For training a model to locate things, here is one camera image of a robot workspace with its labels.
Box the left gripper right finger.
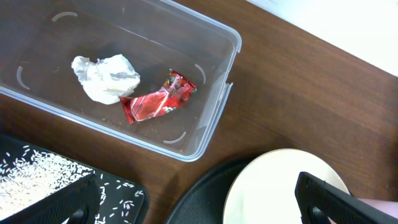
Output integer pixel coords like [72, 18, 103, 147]
[295, 172, 397, 224]

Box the black rectangular tray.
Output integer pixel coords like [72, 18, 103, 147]
[0, 133, 150, 224]

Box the pile of rice grains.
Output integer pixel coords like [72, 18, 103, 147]
[0, 144, 146, 224]

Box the white tissue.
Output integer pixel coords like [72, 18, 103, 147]
[71, 54, 141, 105]

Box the red snack wrapper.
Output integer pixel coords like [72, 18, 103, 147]
[119, 69, 197, 123]

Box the clear plastic bin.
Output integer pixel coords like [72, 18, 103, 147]
[1, 0, 242, 162]

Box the round black serving tray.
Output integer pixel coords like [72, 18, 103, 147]
[165, 152, 261, 224]

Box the pink bowl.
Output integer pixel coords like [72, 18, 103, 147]
[359, 198, 398, 218]

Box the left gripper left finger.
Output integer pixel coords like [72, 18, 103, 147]
[1, 174, 101, 224]

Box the beige plate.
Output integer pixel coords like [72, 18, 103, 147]
[223, 149, 349, 224]

